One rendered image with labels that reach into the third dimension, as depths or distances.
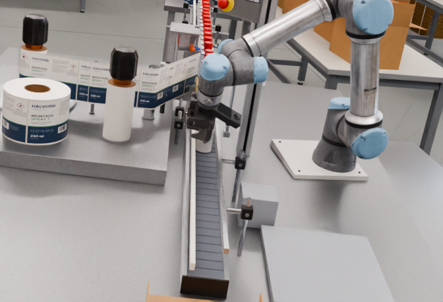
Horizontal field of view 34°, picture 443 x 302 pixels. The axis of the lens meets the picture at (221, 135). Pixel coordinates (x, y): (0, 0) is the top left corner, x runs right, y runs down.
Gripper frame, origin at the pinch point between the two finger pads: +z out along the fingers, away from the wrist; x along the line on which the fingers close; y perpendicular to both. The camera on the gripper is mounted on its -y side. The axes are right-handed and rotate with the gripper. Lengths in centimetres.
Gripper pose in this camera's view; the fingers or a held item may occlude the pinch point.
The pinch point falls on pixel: (207, 140)
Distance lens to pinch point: 230.1
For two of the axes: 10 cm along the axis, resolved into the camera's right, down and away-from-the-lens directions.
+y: -9.9, -1.2, -0.9
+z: -1.5, 6.1, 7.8
